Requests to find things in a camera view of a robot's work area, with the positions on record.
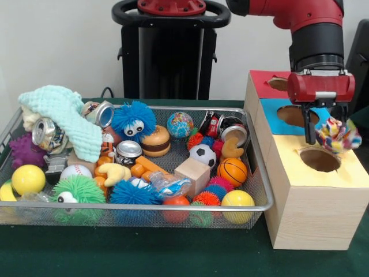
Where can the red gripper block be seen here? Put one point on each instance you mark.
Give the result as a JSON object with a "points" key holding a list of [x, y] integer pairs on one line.
{"points": [[321, 88]]}

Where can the multicolour patterned cloth toy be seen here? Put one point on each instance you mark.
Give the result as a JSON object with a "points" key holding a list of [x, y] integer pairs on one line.
{"points": [[337, 135]]}

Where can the mint green cloth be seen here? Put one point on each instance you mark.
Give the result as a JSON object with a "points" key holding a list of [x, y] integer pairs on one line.
{"points": [[69, 121]]}

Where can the cream knitted cloth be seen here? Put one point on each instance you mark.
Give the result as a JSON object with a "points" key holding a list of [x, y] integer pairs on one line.
{"points": [[30, 118]]}

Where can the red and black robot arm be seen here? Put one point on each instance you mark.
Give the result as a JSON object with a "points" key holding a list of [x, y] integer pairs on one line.
{"points": [[314, 34]]}

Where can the wooden box with three holes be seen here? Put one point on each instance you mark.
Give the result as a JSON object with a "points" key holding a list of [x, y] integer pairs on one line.
{"points": [[314, 208]]}

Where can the shallow clear mesh bin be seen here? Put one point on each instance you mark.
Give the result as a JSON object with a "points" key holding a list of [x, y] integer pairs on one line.
{"points": [[173, 222]]}

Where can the small basketball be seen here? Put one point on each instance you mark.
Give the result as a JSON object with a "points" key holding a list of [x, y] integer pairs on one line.
{"points": [[233, 171]]}

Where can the yellow ball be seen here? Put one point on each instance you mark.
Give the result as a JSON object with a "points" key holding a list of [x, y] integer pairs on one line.
{"points": [[237, 202], [27, 179]]}

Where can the small soccer ball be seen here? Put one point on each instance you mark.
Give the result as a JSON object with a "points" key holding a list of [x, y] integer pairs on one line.
{"points": [[203, 154]]}

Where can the plain wooden block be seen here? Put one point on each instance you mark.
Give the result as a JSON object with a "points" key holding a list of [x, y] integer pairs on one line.
{"points": [[193, 176]]}

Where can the globe print ball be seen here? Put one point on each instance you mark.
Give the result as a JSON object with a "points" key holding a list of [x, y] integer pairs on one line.
{"points": [[180, 124]]}

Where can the toy hamburger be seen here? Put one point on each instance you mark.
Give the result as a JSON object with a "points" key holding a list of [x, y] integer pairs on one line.
{"points": [[155, 141]]}

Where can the orange ball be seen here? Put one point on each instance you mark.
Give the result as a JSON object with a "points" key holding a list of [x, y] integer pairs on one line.
{"points": [[176, 205]]}

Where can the blue spiky rubber ball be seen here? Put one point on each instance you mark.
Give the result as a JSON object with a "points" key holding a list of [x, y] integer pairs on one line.
{"points": [[135, 121]]}

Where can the dark green table cloth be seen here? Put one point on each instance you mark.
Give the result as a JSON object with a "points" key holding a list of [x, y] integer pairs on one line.
{"points": [[144, 254]]}

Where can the small baseball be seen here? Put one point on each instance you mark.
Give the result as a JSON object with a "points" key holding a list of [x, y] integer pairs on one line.
{"points": [[76, 172]]}

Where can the green fuzzy toy with eyes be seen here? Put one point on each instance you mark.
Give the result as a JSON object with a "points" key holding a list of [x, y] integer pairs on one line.
{"points": [[81, 190]]}

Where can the purple spiky toy with eyes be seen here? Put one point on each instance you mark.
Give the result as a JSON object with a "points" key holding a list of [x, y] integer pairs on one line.
{"points": [[23, 153]]}

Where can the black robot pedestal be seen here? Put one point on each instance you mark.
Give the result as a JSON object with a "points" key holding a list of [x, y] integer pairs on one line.
{"points": [[170, 57]]}

